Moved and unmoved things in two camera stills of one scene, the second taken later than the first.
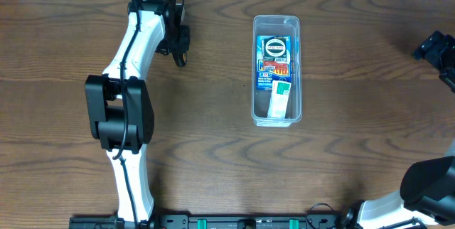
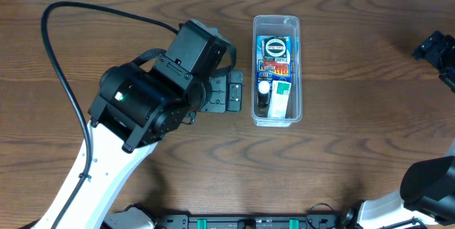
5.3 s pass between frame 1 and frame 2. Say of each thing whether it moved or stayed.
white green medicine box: stayed
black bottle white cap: moved
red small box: stayed
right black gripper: stayed
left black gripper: moved
